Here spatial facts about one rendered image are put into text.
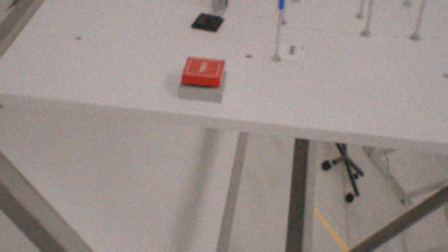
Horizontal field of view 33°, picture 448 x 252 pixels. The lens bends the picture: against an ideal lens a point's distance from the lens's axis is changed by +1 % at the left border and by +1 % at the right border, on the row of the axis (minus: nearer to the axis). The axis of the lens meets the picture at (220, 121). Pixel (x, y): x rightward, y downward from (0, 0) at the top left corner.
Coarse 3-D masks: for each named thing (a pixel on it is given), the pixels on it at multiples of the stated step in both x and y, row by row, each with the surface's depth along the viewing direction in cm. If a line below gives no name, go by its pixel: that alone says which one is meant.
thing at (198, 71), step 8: (192, 64) 96; (200, 64) 97; (208, 64) 97; (216, 64) 97; (224, 64) 97; (184, 72) 95; (192, 72) 95; (200, 72) 95; (208, 72) 95; (216, 72) 95; (184, 80) 95; (192, 80) 94; (200, 80) 94; (208, 80) 94; (216, 80) 94
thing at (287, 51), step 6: (282, 42) 109; (282, 48) 108; (288, 48) 108; (294, 48) 108; (300, 48) 108; (306, 48) 108; (270, 54) 106; (282, 54) 106; (288, 54) 107; (294, 54) 107; (300, 54) 107; (294, 60) 105; (300, 60) 105
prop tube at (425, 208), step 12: (444, 192) 114; (420, 204) 116; (432, 204) 115; (444, 204) 115; (408, 216) 117; (420, 216) 116; (384, 228) 120; (396, 228) 118; (372, 240) 121; (384, 240) 120
